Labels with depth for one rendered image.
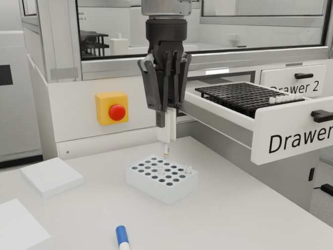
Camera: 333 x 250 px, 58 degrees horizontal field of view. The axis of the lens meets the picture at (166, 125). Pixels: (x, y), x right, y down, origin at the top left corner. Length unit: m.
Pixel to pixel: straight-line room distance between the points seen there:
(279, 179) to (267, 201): 0.66
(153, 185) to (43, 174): 0.24
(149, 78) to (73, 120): 0.29
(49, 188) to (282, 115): 0.47
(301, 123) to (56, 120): 0.54
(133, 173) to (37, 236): 0.23
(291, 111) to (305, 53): 0.56
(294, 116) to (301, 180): 0.76
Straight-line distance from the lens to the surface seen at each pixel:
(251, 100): 0.75
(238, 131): 0.65
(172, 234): 0.51
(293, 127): 0.64
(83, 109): 0.76
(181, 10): 0.54
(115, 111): 0.71
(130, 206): 0.57
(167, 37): 0.53
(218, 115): 0.70
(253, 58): 0.99
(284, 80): 1.07
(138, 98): 0.80
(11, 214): 0.52
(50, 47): 0.73
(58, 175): 0.67
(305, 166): 1.35
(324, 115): 0.64
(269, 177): 1.22
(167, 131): 0.59
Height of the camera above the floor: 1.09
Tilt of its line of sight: 20 degrees down
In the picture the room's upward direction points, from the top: straight up
